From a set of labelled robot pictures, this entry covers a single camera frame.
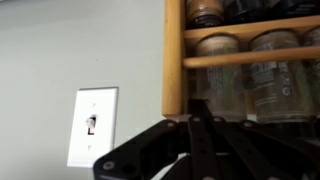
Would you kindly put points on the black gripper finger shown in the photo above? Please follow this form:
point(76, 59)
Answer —
point(204, 162)

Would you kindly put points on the glass spice jar left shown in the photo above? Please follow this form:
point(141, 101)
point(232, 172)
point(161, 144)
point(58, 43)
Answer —
point(221, 86)

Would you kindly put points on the glass spice jar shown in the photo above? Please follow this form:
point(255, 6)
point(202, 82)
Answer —
point(281, 91)
point(221, 86)

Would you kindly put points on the glass spice jar right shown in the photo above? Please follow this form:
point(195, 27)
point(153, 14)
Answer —
point(281, 91)

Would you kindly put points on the lower wooden spice rack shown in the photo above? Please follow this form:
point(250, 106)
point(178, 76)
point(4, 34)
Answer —
point(178, 41)

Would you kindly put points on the white light switch plate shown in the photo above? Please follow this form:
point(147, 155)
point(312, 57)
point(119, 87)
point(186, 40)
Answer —
point(93, 127)

